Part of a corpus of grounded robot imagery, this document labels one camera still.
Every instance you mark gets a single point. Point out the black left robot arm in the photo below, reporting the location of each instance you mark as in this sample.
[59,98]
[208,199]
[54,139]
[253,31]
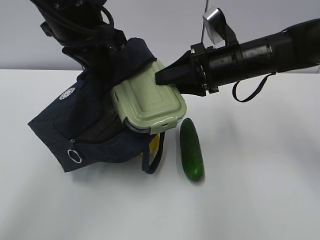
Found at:
[86,31]

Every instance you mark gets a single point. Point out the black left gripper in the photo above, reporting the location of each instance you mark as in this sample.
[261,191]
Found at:
[100,56]

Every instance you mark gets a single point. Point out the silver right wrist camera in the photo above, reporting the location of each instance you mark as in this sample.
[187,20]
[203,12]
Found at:
[217,28]

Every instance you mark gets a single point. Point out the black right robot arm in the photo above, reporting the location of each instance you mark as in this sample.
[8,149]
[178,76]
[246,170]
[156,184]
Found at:
[294,48]

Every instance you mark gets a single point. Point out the green cucumber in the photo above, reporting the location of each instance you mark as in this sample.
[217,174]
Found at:
[190,150]

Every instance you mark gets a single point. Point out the green lidded glass container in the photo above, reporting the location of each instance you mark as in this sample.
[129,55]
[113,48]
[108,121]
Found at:
[145,107]

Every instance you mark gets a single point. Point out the navy blue lunch bag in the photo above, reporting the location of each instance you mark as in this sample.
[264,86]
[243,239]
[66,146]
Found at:
[81,127]

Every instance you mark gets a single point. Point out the yellow lemon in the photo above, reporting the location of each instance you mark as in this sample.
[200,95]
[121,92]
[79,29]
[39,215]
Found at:
[154,145]

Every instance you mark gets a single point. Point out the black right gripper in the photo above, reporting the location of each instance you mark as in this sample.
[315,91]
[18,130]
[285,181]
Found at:
[191,73]

